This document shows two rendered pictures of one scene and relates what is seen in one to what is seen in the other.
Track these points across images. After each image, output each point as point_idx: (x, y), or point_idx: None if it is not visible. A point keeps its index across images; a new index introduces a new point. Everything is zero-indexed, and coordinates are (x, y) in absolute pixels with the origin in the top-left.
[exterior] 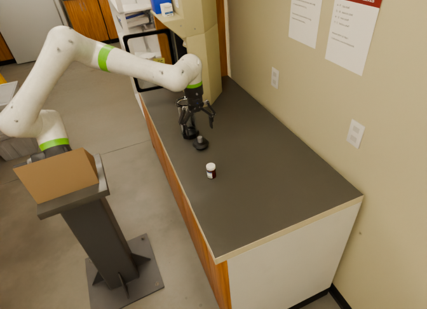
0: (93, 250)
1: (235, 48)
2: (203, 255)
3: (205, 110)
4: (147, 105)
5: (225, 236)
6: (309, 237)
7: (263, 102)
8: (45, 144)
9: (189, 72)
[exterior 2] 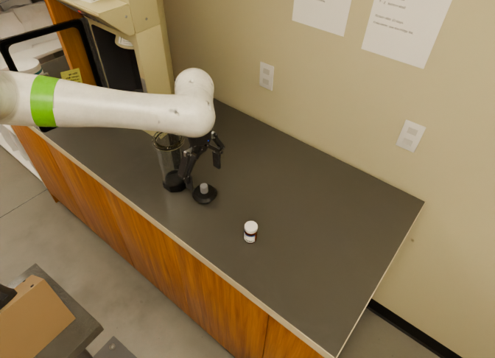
0: None
1: (179, 36)
2: (239, 338)
3: (213, 147)
4: (69, 152)
5: (326, 319)
6: None
7: (243, 107)
8: None
9: (211, 101)
